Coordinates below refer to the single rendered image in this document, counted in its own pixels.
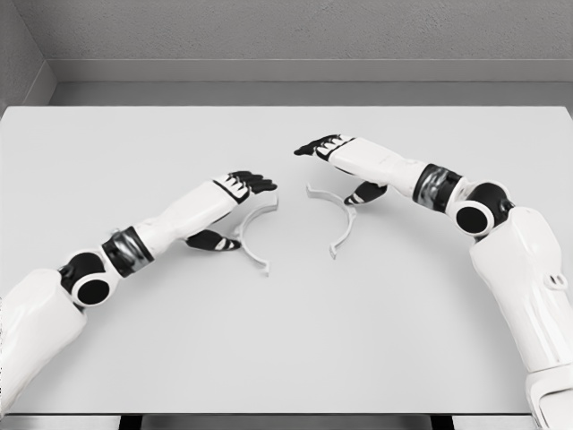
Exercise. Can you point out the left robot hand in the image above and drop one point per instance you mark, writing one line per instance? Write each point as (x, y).
(210, 201)

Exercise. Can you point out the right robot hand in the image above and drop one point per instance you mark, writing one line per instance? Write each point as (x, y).
(362, 157)

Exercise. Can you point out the white pipe clamp half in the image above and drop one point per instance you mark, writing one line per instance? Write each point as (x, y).
(350, 224)
(245, 235)

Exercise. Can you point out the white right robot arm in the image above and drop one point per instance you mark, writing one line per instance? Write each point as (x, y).
(515, 255)

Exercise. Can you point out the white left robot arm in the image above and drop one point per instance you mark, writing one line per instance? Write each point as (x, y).
(36, 309)

